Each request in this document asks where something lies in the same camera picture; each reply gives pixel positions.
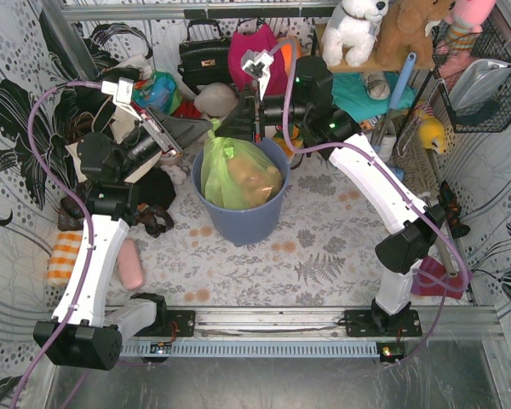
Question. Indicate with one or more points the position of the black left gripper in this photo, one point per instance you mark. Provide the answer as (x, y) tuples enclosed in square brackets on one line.
[(162, 135)]

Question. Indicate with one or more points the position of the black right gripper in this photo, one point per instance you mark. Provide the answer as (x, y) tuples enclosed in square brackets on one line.
[(256, 118)]

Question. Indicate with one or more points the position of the green trash bag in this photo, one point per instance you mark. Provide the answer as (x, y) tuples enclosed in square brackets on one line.
[(216, 184)]

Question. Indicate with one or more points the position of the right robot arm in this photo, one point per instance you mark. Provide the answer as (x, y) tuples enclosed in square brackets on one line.
[(412, 225)]

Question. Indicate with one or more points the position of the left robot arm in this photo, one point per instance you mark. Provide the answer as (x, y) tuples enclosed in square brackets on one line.
[(80, 333)]

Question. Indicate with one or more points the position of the cream canvas tote bag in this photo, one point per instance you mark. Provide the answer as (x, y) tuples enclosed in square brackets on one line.
[(121, 124)]

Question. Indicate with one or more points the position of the magenta hanging cloth bag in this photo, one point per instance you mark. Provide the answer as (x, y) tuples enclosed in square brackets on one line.
[(244, 50)]

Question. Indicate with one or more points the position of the brown patterned bag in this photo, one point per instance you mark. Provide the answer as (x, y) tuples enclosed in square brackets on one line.
[(155, 218)]

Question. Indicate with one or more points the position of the blue trash bin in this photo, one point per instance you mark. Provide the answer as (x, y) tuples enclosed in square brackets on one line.
[(246, 227)]

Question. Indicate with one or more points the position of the red cloth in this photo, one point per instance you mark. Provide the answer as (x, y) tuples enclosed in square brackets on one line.
[(187, 109)]

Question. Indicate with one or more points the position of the white fluffy plush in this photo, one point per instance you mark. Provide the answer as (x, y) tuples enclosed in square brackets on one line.
[(216, 100)]

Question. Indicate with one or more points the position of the small white cloud plush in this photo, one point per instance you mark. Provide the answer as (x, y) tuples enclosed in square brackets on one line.
[(179, 174)]

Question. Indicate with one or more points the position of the black cloth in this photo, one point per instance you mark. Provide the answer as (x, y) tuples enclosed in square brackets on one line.
[(156, 188)]

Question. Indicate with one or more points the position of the black handbag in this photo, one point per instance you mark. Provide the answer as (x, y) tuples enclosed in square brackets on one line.
[(204, 62)]

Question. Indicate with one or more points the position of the orange plush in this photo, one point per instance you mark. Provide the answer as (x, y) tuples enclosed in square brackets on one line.
[(287, 50)]

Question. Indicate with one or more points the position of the teal cloth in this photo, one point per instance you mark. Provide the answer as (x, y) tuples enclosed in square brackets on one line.
[(350, 95)]

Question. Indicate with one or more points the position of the wooden shelf rack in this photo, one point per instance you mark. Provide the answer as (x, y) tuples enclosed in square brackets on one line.
[(371, 65)]

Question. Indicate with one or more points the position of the pink foam roll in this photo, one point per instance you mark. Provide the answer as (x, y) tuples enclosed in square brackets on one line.
[(129, 266)]

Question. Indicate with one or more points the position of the white grey dog plush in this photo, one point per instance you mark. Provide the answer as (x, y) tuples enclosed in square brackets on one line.
[(351, 31)]

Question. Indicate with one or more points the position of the orange white striped cloth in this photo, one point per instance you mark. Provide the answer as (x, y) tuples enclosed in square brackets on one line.
[(63, 257)]

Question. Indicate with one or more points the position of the brown teddy bear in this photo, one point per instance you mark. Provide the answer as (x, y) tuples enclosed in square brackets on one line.
[(408, 25)]

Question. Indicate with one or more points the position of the yellow duck plush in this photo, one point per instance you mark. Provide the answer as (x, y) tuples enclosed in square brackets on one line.
[(430, 130)]

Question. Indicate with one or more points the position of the silver pouch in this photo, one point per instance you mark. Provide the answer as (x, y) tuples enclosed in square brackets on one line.
[(478, 83)]

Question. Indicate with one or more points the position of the purple orange sock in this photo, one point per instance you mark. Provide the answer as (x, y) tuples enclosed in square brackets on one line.
[(432, 280)]

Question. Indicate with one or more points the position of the pink plush doll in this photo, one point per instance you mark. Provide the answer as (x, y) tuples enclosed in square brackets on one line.
[(465, 21)]

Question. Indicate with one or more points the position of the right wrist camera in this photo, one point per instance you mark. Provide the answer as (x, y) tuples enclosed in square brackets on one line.
[(257, 65)]

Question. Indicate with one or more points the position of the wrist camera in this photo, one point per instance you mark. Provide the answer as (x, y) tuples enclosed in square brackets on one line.
[(257, 65), (121, 93)]

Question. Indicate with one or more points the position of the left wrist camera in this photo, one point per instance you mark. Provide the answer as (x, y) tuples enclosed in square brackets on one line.
[(121, 93)]

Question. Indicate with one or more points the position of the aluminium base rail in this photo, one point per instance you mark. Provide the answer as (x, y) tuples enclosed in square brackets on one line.
[(320, 332)]

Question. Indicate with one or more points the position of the black wire basket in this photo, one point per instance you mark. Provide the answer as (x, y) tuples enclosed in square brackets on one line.
[(492, 116)]

